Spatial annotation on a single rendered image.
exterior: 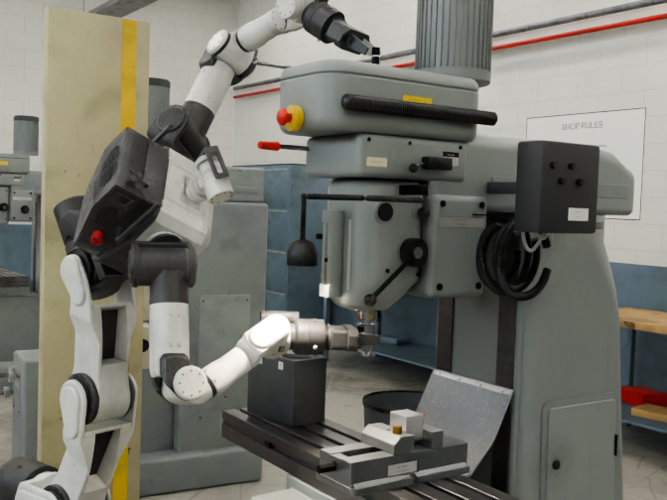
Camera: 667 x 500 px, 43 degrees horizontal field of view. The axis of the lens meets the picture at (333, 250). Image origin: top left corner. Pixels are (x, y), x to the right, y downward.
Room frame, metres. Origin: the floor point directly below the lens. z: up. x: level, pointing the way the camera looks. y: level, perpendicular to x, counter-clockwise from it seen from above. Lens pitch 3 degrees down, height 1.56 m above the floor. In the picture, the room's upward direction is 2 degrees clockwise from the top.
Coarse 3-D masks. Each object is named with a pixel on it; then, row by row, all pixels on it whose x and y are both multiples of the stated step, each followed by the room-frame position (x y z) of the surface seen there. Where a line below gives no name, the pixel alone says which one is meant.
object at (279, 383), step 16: (288, 352) 2.39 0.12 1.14; (256, 368) 2.46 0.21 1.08; (272, 368) 2.40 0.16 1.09; (288, 368) 2.35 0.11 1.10; (304, 368) 2.35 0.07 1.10; (320, 368) 2.39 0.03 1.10; (256, 384) 2.46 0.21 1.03; (272, 384) 2.40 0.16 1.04; (288, 384) 2.35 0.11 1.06; (304, 384) 2.35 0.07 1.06; (320, 384) 2.39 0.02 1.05; (256, 400) 2.46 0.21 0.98; (272, 400) 2.40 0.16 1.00; (288, 400) 2.34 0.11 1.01; (304, 400) 2.35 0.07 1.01; (320, 400) 2.39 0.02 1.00; (272, 416) 2.40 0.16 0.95; (288, 416) 2.34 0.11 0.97; (304, 416) 2.36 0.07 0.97; (320, 416) 2.39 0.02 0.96
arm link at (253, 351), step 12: (264, 324) 2.01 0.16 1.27; (276, 324) 2.02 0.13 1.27; (288, 324) 2.02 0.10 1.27; (252, 336) 1.98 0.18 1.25; (264, 336) 1.99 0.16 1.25; (276, 336) 2.00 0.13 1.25; (240, 348) 1.99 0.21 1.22; (252, 348) 1.98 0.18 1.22; (264, 348) 1.98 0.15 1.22; (252, 360) 1.98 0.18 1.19
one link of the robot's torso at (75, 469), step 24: (72, 384) 2.25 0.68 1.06; (72, 408) 2.23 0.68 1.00; (72, 432) 2.23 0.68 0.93; (96, 432) 2.26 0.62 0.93; (120, 432) 2.33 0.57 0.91; (72, 456) 2.28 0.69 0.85; (96, 456) 2.35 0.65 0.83; (120, 456) 2.35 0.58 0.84; (72, 480) 2.30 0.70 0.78; (96, 480) 2.36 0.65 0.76
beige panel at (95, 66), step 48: (48, 48) 3.35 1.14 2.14; (96, 48) 3.46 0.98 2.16; (144, 48) 3.57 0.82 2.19; (48, 96) 3.35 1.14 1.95; (96, 96) 3.46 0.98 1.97; (144, 96) 3.57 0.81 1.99; (48, 144) 3.35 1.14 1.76; (96, 144) 3.46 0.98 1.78; (48, 192) 3.36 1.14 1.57; (48, 240) 3.36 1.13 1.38; (48, 288) 3.36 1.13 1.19; (48, 336) 3.36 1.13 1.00; (48, 384) 3.36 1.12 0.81; (48, 432) 3.36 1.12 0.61
